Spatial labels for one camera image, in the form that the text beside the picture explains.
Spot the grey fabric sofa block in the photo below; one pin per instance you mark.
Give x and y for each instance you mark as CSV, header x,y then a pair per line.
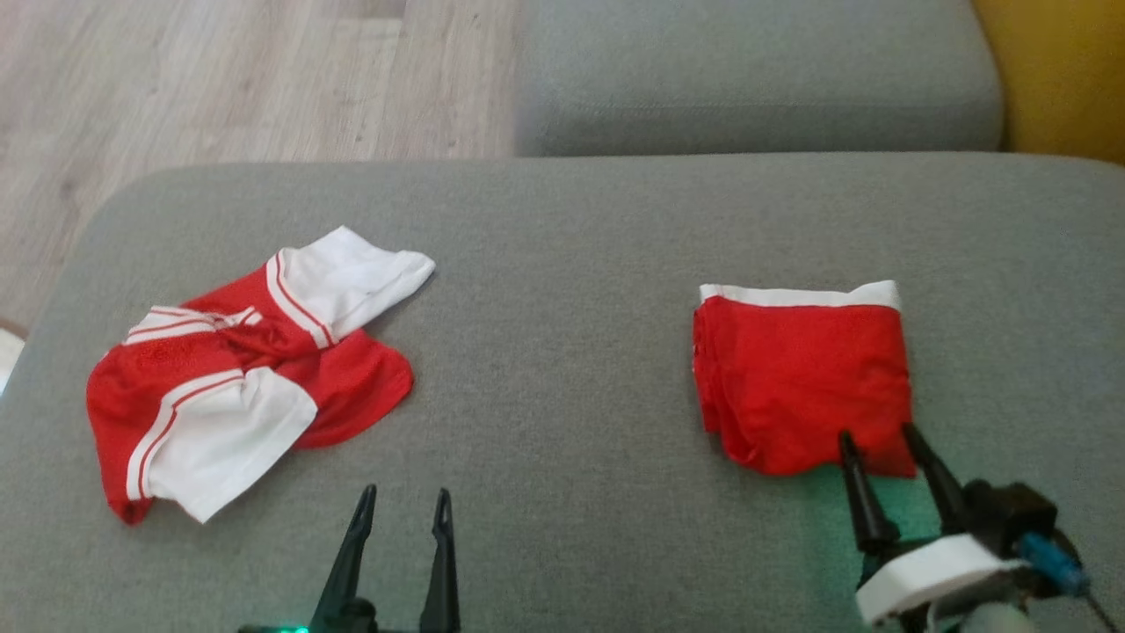
x,y
747,70

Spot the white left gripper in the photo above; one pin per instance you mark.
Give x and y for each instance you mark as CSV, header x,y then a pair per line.
x,y
272,630

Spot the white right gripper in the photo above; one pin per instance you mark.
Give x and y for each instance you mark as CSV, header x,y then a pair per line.
x,y
932,576

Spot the grey fabric sofa seat cushion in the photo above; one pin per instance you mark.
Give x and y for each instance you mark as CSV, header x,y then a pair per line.
x,y
562,264

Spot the white object on floor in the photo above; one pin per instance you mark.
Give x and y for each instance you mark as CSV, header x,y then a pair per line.
x,y
9,356

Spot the red white basketball jersey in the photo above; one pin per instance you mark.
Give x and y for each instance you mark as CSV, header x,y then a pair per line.
x,y
228,422

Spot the red shorts white waistband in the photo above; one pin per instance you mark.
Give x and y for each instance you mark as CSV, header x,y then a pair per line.
x,y
800,378

